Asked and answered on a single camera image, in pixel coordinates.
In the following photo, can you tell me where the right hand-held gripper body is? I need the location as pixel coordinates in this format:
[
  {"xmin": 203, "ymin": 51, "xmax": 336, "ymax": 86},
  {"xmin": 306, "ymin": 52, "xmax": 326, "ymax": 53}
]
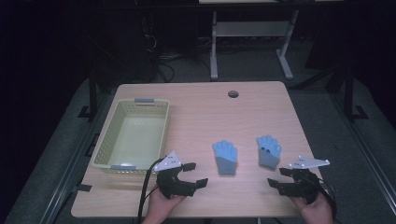
[{"xmin": 277, "ymin": 155, "xmax": 331, "ymax": 205}]

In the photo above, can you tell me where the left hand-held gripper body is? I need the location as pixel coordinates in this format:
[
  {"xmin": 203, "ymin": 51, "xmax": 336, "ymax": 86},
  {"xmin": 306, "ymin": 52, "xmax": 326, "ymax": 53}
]
[{"xmin": 152, "ymin": 151, "xmax": 200, "ymax": 200}]

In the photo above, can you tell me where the blue knit glove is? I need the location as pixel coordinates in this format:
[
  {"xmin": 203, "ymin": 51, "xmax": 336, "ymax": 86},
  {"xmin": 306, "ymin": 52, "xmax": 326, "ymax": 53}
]
[
  {"xmin": 212, "ymin": 139, "xmax": 239, "ymax": 176},
  {"xmin": 256, "ymin": 134, "xmax": 283, "ymax": 171}
]

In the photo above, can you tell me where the pale green perforated plastic basket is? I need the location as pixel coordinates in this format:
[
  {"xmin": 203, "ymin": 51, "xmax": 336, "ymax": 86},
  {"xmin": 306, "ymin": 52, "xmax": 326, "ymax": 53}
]
[{"xmin": 92, "ymin": 98, "xmax": 171, "ymax": 175}]

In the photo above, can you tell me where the person's left hand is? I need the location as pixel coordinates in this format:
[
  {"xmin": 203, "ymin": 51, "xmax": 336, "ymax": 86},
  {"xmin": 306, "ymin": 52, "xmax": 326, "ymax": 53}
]
[{"xmin": 141, "ymin": 186, "xmax": 187, "ymax": 224}]

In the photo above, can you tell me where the person's right hand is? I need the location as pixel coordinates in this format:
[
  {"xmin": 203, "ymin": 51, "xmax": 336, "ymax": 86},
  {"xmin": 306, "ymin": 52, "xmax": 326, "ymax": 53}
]
[{"xmin": 290, "ymin": 191, "xmax": 334, "ymax": 224}]

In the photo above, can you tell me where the black metal stand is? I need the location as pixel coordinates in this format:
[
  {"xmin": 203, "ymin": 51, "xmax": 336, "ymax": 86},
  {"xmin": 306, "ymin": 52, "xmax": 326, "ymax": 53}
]
[
  {"xmin": 78, "ymin": 69, "xmax": 99, "ymax": 119},
  {"xmin": 340, "ymin": 66, "xmax": 370, "ymax": 123}
]

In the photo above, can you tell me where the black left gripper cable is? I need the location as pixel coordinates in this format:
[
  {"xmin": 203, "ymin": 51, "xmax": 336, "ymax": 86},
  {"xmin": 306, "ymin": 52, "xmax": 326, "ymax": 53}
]
[{"xmin": 137, "ymin": 158, "xmax": 165, "ymax": 224}]

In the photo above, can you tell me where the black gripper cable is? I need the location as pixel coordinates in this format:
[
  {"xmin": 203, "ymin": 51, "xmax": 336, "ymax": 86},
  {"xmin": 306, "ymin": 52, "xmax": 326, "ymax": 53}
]
[
  {"xmin": 306, "ymin": 175, "xmax": 339, "ymax": 222},
  {"xmin": 137, "ymin": 158, "xmax": 165, "ymax": 224}
]

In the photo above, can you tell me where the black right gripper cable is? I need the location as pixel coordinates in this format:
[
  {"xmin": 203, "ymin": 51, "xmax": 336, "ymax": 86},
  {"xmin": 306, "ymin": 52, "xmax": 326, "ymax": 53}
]
[{"xmin": 306, "ymin": 175, "xmax": 339, "ymax": 222}]

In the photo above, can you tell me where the aluminium floor rail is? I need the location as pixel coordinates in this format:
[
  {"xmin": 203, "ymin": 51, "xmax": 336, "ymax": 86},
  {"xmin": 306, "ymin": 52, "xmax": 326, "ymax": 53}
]
[
  {"xmin": 330, "ymin": 91, "xmax": 396, "ymax": 216},
  {"xmin": 38, "ymin": 92, "xmax": 115, "ymax": 224}
]

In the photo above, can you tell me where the tangle of floor cables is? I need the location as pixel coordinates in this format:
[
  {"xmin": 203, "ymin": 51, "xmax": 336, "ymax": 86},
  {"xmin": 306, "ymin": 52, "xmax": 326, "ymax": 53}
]
[{"xmin": 141, "ymin": 15, "xmax": 214, "ymax": 84}]

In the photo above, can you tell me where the white metal desk frame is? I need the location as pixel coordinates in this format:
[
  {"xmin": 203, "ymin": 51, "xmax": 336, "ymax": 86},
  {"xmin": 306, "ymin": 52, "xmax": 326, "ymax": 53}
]
[{"xmin": 209, "ymin": 8, "xmax": 301, "ymax": 81}]

